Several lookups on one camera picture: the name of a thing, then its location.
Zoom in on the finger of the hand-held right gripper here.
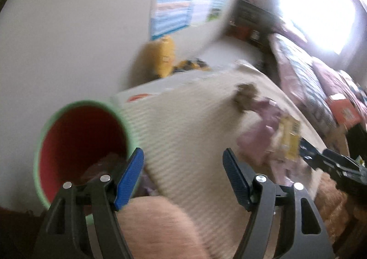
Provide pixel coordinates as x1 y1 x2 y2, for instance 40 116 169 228
301 153 333 172
299 137 330 159

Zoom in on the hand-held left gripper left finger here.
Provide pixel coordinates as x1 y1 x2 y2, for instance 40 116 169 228
31 147 145 259

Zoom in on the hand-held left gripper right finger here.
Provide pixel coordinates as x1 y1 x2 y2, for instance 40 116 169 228
222 148 336 259

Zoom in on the yellow snack packet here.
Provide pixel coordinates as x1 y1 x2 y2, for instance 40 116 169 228
275 114 302 161

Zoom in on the pink wrapper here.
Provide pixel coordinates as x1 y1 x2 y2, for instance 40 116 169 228
236 98 304 191

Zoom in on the green bin with red inside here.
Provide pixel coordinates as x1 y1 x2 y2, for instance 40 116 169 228
33 100 144 226

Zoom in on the peach fuzzy cloth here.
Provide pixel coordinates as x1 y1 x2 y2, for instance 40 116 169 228
314 173 367 249
117 196 219 259

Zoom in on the orange book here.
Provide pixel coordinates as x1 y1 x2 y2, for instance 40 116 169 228
327 94 362 127

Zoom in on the bed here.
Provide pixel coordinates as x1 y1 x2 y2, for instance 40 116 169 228
268 32 367 140

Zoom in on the striped beige table cloth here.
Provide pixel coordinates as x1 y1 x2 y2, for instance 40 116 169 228
115 61 327 259

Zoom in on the plaid quilt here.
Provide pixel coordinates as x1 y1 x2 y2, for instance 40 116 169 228
272 34 339 137

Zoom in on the pink blanket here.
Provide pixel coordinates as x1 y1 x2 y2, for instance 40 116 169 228
311 56 367 110

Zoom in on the brown crumpled paper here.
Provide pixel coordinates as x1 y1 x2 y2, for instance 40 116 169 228
233 83 259 112

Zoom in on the yellow toy excavator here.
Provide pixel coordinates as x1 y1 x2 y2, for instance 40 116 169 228
172 59 211 73

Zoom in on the yellow duck toy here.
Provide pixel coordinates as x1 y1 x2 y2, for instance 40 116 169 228
149 36 175 78

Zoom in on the dark metal shelf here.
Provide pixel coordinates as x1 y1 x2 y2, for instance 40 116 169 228
226 0 276 47

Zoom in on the window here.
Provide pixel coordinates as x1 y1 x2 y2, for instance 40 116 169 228
278 0 365 56

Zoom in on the blue-bordered wall poster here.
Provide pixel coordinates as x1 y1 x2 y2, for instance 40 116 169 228
150 0 193 41

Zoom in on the white chart wall poster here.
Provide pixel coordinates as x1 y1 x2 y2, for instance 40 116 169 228
189 0 216 25

